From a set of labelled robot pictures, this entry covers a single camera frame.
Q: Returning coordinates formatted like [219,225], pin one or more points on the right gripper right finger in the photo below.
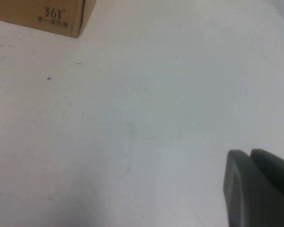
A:
[274,163]

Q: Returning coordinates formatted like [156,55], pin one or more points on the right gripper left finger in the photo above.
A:
[248,194]

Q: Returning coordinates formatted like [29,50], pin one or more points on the brown cardboard shoe box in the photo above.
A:
[26,16]

